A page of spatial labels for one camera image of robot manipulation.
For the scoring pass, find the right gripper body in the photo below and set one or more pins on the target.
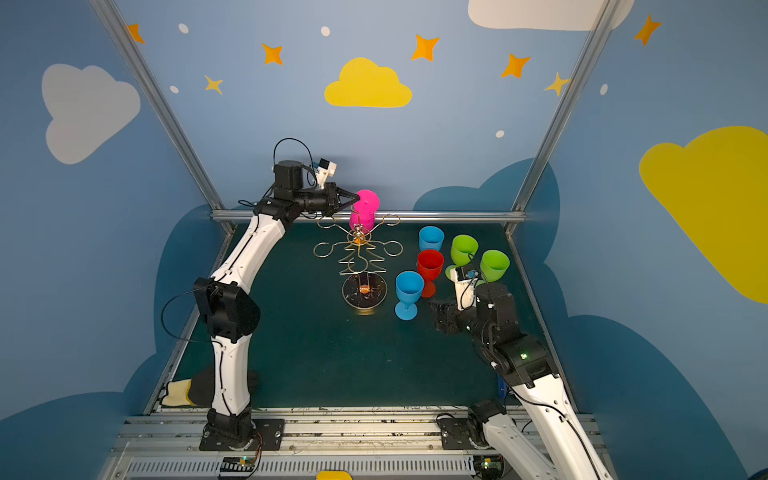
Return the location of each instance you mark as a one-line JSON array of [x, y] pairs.
[[447, 321]]

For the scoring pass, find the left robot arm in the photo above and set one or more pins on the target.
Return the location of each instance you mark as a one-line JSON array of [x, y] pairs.
[[224, 303]]

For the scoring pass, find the right frame post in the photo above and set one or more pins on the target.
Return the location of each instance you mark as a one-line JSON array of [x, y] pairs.
[[583, 68]]

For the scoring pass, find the red wine glass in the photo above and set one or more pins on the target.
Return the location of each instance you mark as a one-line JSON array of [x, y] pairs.
[[429, 266]]

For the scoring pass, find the aluminium rail base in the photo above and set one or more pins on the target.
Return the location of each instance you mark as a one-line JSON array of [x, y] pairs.
[[366, 442]]

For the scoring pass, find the right circuit board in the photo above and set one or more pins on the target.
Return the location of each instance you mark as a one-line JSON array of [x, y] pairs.
[[488, 468]]

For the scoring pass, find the gold wire glass rack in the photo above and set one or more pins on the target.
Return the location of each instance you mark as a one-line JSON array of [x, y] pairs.
[[362, 265]]

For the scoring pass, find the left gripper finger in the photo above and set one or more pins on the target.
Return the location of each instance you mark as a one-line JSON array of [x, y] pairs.
[[346, 195], [347, 208]]

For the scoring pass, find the blue wine glass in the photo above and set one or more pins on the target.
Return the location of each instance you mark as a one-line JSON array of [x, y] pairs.
[[409, 288], [430, 238]]

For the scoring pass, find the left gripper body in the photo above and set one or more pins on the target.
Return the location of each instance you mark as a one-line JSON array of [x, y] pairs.
[[335, 199]]

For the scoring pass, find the pink wine glass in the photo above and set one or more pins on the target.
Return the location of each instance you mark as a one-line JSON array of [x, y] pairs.
[[364, 211]]

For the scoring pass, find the green wine glass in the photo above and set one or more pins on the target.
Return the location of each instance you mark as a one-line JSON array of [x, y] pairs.
[[463, 250], [493, 265]]

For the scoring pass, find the yellow object at bottom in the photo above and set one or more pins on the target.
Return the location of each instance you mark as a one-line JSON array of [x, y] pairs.
[[333, 475]]

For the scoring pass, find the black glove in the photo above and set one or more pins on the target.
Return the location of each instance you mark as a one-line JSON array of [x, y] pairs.
[[198, 391]]

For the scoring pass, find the left circuit board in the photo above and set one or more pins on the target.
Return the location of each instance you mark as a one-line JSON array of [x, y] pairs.
[[237, 467]]

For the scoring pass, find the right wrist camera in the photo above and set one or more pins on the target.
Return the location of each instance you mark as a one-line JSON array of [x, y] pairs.
[[465, 279]]

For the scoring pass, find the left frame post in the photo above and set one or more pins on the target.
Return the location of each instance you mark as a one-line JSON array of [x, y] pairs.
[[113, 21]]

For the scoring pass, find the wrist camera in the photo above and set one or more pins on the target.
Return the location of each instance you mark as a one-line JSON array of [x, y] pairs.
[[323, 170], [465, 279]]

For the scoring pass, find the circuit board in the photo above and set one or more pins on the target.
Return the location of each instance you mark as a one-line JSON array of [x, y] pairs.
[[237, 467], [488, 468]]

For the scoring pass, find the rear frame bar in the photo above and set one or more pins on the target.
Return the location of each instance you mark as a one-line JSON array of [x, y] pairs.
[[243, 216]]

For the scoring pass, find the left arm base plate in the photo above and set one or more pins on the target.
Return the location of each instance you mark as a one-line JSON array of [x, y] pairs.
[[242, 434]]

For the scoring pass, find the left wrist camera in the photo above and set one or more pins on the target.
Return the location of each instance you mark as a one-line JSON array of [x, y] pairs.
[[323, 170]]

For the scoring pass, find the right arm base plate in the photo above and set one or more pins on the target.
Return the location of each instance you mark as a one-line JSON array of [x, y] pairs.
[[461, 434]]

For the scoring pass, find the frame post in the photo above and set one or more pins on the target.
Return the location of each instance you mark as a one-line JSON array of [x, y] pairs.
[[113, 21], [583, 68]]

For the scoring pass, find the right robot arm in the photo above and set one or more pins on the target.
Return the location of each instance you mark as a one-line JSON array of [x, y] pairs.
[[488, 313]]

